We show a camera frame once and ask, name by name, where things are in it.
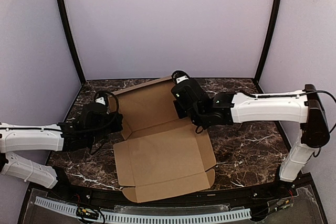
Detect black front rail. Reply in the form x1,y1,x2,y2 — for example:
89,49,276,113
28,173,312,209

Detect brown cardboard box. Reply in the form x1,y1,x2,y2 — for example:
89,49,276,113
110,77,216,203

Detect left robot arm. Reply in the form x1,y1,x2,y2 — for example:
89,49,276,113
1,103,123,189

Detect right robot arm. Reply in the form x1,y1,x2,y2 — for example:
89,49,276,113
171,71,333,183

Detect black frame post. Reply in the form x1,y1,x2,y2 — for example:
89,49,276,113
253,0,281,86
57,0,86,86

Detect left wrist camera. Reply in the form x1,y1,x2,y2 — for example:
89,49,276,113
94,91,109,109

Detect white slotted cable duct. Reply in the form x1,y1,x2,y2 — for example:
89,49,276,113
34,196,251,223

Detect small green circuit board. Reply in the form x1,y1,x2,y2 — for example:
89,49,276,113
76,207,99,220

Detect left black frame post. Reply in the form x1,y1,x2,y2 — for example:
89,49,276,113
57,0,86,86

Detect right black frame post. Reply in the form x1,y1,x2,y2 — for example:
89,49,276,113
253,0,281,86

